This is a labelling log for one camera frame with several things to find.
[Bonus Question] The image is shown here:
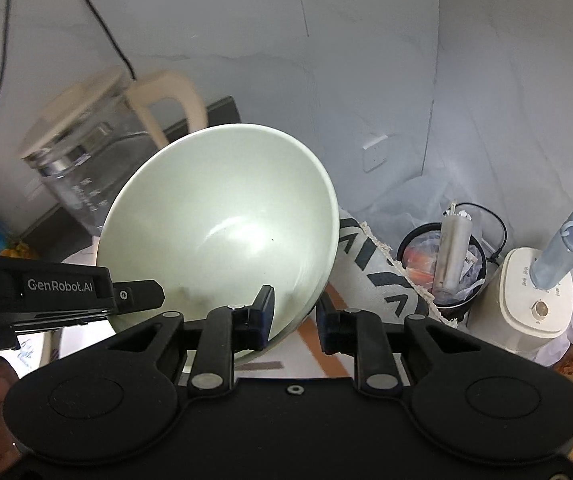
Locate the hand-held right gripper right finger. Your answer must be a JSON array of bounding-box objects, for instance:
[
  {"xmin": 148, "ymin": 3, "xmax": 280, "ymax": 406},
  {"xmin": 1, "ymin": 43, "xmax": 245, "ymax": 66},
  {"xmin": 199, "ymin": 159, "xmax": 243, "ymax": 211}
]
[{"xmin": 315, "ymin": 292, "xmax": 473, "ymax": 393}]

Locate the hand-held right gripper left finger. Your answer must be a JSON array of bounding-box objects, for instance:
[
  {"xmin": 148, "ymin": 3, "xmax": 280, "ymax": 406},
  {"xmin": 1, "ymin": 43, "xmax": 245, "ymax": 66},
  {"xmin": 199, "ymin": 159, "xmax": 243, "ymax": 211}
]
[{"xmin": 101, "ymin": 285, "xmax": 274, "ymax": 393}]

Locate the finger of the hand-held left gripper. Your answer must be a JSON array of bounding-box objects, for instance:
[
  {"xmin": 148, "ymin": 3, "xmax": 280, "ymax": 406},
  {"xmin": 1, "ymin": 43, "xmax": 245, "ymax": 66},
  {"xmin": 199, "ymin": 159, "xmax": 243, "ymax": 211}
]
[{"xmin": 111, "ymin": 280, "xmax": 165, "ymax": 314}]

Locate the pale green ceramic bowl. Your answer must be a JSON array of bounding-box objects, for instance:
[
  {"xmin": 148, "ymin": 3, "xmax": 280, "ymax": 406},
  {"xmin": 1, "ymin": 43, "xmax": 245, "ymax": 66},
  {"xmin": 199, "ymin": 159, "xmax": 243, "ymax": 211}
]
[{"xmin": 97, "ymin": 123, "xmax": 340, "ymax": 366}]

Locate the patterned table cloth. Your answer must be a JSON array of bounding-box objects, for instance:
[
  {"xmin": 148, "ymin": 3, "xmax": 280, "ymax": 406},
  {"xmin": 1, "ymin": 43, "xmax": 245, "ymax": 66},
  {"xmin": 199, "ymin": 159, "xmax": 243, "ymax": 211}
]
[{"xmin": 236, "ymin": 207, "xmax": 450, "ymax": 378}]

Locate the white tube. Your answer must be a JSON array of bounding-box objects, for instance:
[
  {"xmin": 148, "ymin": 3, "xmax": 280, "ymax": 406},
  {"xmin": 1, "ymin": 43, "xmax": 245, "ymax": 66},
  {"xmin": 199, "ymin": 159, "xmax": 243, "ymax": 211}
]
[{"xmin": 434, "ymin": 205, "xmax": 475, "ymax": 294}]

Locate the black bin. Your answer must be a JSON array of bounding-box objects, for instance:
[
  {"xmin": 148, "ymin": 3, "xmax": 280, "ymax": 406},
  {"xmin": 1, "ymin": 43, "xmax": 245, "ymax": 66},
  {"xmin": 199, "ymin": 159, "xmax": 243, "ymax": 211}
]
[{"xmin": 397, "ymin": 202, "xmax": 510, "ymax": 324}]

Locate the cream countertop appliance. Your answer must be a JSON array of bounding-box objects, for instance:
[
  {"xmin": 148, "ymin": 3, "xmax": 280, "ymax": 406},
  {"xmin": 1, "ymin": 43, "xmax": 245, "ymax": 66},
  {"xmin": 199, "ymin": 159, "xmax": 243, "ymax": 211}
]
[{"xmin": 467, "ymin": 247, "xmax": 573, "ymax": 367}]

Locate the light blue handheld device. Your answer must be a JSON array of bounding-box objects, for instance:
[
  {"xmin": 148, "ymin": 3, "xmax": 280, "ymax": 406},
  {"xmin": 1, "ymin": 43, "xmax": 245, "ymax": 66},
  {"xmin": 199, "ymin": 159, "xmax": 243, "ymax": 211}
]
[{"xmin": 531, "ymin": 207, "xmax": 573, "ymax": 292}]

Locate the glass kettle with cream handle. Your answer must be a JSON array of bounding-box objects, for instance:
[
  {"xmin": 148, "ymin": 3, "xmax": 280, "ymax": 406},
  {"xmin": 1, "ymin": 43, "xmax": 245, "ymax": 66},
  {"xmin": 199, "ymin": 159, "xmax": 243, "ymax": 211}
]
[{"xmin": 19, "ymin": 67, "xmax": 210, "ymax": 239}]

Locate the white wall socket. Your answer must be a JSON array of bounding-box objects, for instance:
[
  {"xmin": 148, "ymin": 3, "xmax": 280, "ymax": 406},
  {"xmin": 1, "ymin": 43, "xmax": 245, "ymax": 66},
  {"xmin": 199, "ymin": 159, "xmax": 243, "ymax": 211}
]
[{"xmin": 361, "ymin": 132, "xmax": 390, "ymax": 174}]

